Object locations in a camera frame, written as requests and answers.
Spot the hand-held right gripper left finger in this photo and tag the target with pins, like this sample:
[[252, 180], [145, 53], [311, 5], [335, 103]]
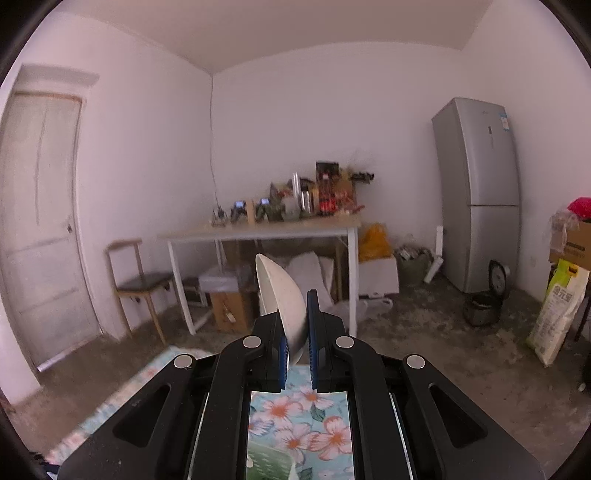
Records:
[[280, 364]]

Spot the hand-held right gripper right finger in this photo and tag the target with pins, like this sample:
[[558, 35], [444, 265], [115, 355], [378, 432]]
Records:
[[314, 350]]

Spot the white bowl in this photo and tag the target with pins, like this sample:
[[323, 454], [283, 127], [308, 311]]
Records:
[[281, 295]]

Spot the green plastic dish rack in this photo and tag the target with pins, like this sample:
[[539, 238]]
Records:
[[268, 461]]

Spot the small brown cardboard box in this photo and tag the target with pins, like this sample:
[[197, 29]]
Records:
[[228, 309]]

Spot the floral tablecloth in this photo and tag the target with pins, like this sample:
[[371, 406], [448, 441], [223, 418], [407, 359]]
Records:
[[323, 434]]

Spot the white sack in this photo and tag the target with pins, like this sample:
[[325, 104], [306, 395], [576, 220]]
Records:
[[304, 267]]

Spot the white box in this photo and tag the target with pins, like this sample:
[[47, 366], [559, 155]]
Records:
[[378, 277]]

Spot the white plastic bag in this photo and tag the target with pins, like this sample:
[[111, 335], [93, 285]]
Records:
[[219, 279]]

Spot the yellow plastic bag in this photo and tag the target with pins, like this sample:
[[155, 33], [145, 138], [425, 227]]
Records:
[[376, 242]]

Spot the grey bag of clutter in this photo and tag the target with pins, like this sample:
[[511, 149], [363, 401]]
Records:
[[413, 265]]

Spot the white-legged table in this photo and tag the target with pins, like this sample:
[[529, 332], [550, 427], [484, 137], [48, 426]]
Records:
[[258, 230]]

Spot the silver can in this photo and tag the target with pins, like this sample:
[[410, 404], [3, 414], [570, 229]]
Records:
[[304, 203]]

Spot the black device with blue screen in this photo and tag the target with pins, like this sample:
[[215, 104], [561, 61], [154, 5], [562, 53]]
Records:
[[264, 208], [239, 211]]

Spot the white panel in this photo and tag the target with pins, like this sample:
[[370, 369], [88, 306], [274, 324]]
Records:
[[434, 258]]

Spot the wooden block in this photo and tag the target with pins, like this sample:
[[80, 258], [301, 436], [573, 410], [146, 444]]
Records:
[[250, 212]]

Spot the wooden chair with dark seat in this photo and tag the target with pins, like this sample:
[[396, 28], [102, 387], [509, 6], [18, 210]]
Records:
[[143, 280]]

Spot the red snack box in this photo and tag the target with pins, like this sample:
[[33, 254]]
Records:
[[327, 189]]

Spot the silver bottle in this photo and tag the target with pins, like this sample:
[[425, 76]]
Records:
[[296, 183]]

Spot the black rice cooker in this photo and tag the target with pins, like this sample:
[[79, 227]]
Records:
[[482, 309]]

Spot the black object on table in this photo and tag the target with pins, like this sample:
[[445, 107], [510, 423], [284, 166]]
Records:
[[362, 176]]

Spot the silver refrigerator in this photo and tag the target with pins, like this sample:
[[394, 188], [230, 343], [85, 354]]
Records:
[[480, 184]]

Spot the white and yellow rice bag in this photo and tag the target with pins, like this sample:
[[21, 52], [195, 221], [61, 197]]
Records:
[[554, 318]]

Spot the large cardboard box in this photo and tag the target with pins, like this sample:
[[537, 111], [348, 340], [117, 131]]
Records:
[[577, 244]]

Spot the white door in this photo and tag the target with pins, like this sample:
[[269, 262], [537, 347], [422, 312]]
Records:
[[41, 207]]

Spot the red plastic bag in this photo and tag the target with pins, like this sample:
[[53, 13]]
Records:
[[581, 207]]

